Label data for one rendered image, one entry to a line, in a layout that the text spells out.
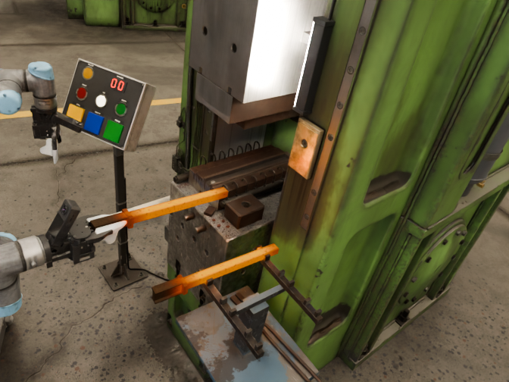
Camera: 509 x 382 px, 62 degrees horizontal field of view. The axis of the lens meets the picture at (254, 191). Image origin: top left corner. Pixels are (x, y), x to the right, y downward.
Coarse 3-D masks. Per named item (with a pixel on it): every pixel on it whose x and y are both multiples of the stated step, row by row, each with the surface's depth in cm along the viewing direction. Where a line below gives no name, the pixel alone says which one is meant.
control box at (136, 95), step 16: (80, 64) 174; (96, 64) 172; (80, 80) 174; (96, 80) 172; (128, 80) 168; (96, 96) 172; (112, 96) 170; (128, 96) 168; (144, 96) 168; (64, 112) 177; (96, 112) 172; (112, 112) 170; (128, 112) 168; (144, 112) 172; (128, 128) 168; (112, 144) 171; (128, 144) 170
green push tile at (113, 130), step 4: (108, 120) 170; (108, 124) 170; (112, 124) 169; (116, 124) 169; (120, 124) 169; (108, 128) 170; (112, 128) 169; (116, 128) 169; (120, 128) 168; (108, 132) 170; (112, 132) 169; (116, 132) 169; (120, 132) 168; (104, 136) 171; (108, 136) 170; (112, 136) 170; (116, 136) 169; (120, 136) 169; (112, 140) 170; (116, 140) 169
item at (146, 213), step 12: (204, 192) 131; (216, 192) 132; (228, 192) 134; (168, 204) 122; (180, 204) 123; (192, 204) 126; (108, 216) 111; (120, 216) 112; (132, 216) 113; (144, 216) 116; (156, 216) 119
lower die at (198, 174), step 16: (224, 160) 171; (240, 160) 171; (256, 160) 173; (288, 160) 175; (192, 176) 163; (208, 176) 157; (240, 176) 161; (256, 176) 163; (272, 176) 165; (240, 192) 158
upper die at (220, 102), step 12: (204, 84) 139; (204, 96) 141; (216, 96) 136; (228, 96) 131; (276, 96) 141; (288, 96) 145; (216, 108) 138; (228, 108) 132; (240, 108) 134; (252, 108) 137; (264, 108) 141; (276, 108) 145; (288, 108) 149; (228, 120) 134; (240, 120) 137
